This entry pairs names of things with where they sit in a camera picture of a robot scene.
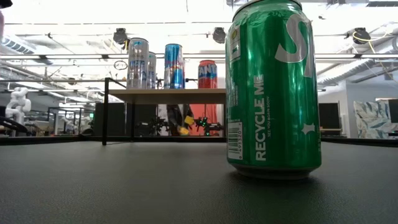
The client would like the white Celsius energy drink can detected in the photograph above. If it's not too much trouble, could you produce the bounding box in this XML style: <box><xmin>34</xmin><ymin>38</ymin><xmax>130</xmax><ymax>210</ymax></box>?
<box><xmin>126</xmin><ymin>37</ymin><xmax>149</xmax><ymax>90</ymax></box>
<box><xmin>146</xmin><ymin>51</ymin><xmax>157</xmax><ymax>90</ymax></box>

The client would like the wooden shelf with black legs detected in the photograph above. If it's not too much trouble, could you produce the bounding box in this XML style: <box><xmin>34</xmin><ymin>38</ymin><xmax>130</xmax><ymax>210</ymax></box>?
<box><xmin>101</xmin><ymin>77</ymin><xmax>228</xmax><ymax>146</ymax></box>

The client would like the striped ceiling air vent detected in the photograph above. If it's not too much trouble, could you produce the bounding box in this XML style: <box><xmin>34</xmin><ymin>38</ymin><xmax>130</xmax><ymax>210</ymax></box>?
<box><xmin>0</xmin><ymin>34</ymin><xmax>35</xmax><ymax>55</ymax></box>

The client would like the long ceiling light bar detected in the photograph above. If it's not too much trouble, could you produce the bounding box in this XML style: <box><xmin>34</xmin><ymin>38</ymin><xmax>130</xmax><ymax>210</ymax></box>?
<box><xmin>3</xmin><ymin>52</ymin><xmax>398</xmax><ymax>60</ymax></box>

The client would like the black ceiling lamp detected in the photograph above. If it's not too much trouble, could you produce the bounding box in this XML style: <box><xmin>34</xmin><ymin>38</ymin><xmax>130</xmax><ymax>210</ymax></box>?
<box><xmin>352</xmin><ymin>27</ymin><xmax>371</xmax><ymax>45</ymax></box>
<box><xmin>212</xmin><ymin>26</ymin><xmax>227</xmax><ymax>44</ymax></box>
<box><xmin>113</xmin><ymin>27</ymin><xmax>129</xmax><ymax>45</ymax></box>

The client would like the black partition panel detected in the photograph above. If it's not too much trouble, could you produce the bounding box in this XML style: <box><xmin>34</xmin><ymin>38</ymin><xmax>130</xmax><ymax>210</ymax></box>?
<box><xmin>94</xmin><ymin>102</ymin><xmax>157</xmax><ymax>137</ymax></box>

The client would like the person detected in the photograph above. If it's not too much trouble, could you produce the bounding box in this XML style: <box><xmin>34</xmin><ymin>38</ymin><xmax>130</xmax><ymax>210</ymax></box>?
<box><xmin>166</xmin><ymin>104</ymin><xmax>195</xmax><ymax>137</ymax></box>

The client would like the black table mat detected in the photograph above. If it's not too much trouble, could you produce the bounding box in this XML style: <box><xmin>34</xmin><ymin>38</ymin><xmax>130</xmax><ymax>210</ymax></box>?
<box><xmin>0</xmin><ymin>141</ymin><xmax>398</xmax><ymax>224</ymax></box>

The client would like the orange-red curtain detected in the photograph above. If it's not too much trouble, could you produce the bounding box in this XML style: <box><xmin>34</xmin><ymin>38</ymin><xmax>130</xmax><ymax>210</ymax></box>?
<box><xmin>190</xmin><ymin>103</ymin><xmax>218</xmax><ymax>136</ymax></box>

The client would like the black robot with green light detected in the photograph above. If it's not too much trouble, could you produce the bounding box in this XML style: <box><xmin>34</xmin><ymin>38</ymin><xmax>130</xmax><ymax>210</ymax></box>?
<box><xmin>193</xmin><ymin>115</ymin><xmax>224</xmax><ymax>137</ymax></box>

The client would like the green Sprite soda can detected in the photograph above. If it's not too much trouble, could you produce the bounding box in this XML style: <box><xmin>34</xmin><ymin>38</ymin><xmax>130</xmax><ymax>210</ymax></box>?
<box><xmin>225</xmin><ymin>0</ymin><xmax>323</xmax><ymax>180</ymax></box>

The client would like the blue leaf-print panel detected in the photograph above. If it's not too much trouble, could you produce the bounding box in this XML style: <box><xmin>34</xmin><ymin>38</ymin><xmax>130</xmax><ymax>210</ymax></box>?
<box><xmin>353</xmin><ymin>100</ymin><xmax>393</xmax><ymax>139</ymax></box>

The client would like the black cable loop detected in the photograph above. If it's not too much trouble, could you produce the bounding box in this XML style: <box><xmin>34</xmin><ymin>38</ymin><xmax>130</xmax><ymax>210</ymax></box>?
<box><xmin>0</xmin><ymin>115</ymin><xmax>29</xmax><ymax>134</ymax></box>

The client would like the black frame workbench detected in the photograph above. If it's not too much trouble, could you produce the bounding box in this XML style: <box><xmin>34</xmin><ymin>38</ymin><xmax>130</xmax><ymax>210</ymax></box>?
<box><xmin>46</xmin><ymin>106</ymin><xmax>96</xmax><ymax>135</ymax></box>

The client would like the black aluminium table frame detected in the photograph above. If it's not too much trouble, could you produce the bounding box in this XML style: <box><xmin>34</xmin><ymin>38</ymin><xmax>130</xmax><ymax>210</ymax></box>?
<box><xmin>0</xmin><ymin>135</ymin><xmax>398</xmax><ymax>147</ymax></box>

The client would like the grey ceiling duct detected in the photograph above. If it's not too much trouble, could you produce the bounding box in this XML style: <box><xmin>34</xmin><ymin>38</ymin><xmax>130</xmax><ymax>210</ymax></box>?
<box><xmin>320</xmin><ymin>57</ymin><xmax>398</xmax><ymax>86</ymax></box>

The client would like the yellow ceiling cable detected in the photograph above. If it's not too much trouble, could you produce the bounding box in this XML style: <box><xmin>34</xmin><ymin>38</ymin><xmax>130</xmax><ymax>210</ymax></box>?
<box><xmin>352</xmin><ymin>30</ymin><xmax>388</xmax><ymax>77</ymax></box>

